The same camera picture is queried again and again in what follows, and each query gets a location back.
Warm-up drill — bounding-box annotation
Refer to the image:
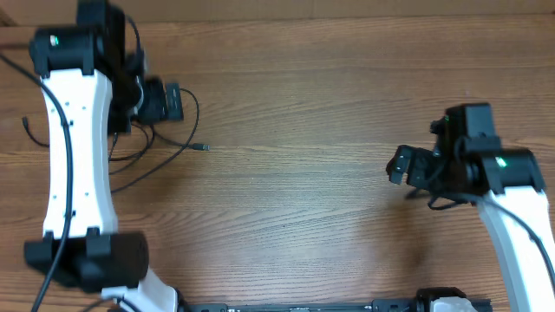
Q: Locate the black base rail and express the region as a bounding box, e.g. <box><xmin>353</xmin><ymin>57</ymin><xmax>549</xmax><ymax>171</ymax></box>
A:
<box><xmin>108</xmin><ymin>298</ymin><xmax>493</xmax><ymax>312</ymax></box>

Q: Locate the thin black usb cable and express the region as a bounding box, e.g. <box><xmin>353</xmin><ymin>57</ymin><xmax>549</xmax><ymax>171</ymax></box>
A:
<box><xmin>110</xmin><ymin>88</ymin><xmax>211</xmax><ymax>194</ymax></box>

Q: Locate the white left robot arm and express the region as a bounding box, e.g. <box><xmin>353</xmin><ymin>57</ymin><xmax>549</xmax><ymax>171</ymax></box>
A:
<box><xmin>24</xmin><ymin>1</ymin><xmax>187</xmax><ymax>311</ymax></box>

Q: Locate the short black usb cable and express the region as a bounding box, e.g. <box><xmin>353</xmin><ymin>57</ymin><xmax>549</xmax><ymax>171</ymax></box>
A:
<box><xmin>21</xmin><ymin>115</ymin><xmax>49</xmax><ymax>148</ymax></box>

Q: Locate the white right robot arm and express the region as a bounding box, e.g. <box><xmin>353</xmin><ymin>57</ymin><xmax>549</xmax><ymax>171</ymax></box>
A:
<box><xmin>386</xmin><ymin>103</ymin><xmax>554</xmax><ymax>311</ymax></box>

